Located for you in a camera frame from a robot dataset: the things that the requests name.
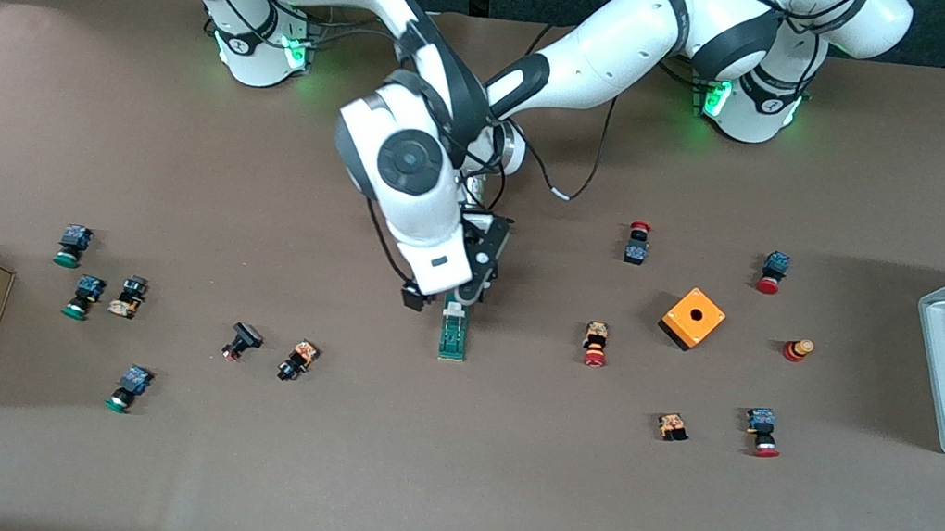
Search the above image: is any green load switch white lever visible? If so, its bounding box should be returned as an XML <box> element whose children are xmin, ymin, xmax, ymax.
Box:
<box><xmin>435</xmin><ymin>290</ymin><xmax>475</xmax><ymax>364</ymax></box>

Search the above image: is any black button orange contact block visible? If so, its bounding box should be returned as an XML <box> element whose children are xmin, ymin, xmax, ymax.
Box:
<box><xmin>107</xmin><ymin>272</ymin><xmax>150</xmax><ymax>322</ymax></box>
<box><xmin>275</xmin><ymin>335</ymin><xmax>322</xmax><ymax>387</ymax></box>

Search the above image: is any red button orange contact block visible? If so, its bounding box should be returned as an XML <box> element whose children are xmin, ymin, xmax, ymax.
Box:
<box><xmin>579</xmin><ymin>319</ymin><xmax>613</xmax><ymax>370</ymax></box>

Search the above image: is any black red pushbutton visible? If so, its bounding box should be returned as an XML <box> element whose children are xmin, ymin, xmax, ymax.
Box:
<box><xmin>220</xmin><ymin>320</ymin><xmax>267</xmax><ymax>367</ymax></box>

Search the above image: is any green button blue contact block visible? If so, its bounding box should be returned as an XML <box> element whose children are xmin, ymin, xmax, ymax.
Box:
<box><xmin>52</xmin><ymin>221</ymin><xmax>96</xmax><ymax>272</ymax></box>
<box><xmin>102</xmin><ymin>360</ymin><xmax>157</xmax><ymax>419</ymax></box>
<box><xmin>60</xmin><ymin>272</ymin><xmax>108</xmax><ymax>324</ymax></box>

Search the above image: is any red orange button head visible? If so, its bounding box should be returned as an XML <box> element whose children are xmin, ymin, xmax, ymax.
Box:
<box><xmin>781</xmin><ymin>335</ymin><xmax>817</xmax><ymax>366</ymax></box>

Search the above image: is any black cable white connector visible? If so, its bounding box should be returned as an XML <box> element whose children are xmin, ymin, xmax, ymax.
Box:
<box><xmin>498</xmin><ymin>75</ymin><xmax>621</xmax><ymax>209</ymax></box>

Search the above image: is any orange button enclosure box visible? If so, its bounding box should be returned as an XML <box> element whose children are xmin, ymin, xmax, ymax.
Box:
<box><xmin>655</xmin><ymin>283</ymin><xmax>731</xmax><ymax>357</ymax></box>

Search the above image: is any black base cable bundle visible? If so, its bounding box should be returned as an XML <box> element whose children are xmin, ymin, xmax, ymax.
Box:
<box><xmin>657</xmin><ymin>56</ymin><xmax>712</xmax><ymax>94</ymax></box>
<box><xmin>279</xmin><ymin>0</ymin><xmax>380</xmax><ymax>60</ymax></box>

